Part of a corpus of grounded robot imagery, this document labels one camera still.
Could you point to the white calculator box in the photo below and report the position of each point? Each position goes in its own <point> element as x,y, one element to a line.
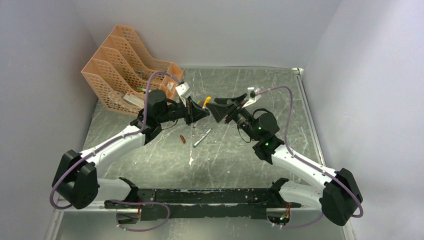
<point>133,100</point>

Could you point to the white marker pen colourful label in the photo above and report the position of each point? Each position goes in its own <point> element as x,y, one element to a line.
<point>200,114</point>

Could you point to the peach plastic file organizer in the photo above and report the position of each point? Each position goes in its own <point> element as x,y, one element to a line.
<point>121,64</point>

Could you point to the white marker pen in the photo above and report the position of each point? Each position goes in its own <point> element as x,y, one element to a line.
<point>202,138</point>

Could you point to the brown pen cap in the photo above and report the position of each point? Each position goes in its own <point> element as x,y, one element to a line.
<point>182,139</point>

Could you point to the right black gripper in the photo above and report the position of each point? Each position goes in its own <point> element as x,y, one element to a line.
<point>223,106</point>

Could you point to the white staple box upper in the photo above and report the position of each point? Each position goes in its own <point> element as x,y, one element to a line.
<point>170,85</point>

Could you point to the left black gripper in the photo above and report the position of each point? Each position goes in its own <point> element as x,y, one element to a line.
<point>193,112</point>

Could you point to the yellow pen cap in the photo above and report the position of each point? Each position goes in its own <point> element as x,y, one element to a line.
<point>206,101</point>

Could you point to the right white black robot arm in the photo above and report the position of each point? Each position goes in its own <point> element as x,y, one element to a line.
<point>334,192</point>

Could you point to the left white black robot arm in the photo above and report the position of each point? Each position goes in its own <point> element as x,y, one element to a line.
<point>76,178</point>

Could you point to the aluminium rail frame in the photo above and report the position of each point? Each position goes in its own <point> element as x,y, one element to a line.
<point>222,159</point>

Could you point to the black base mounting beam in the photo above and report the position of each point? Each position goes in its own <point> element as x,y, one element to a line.
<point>153,204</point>

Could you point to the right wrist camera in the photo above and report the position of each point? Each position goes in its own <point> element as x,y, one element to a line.
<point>253,96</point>

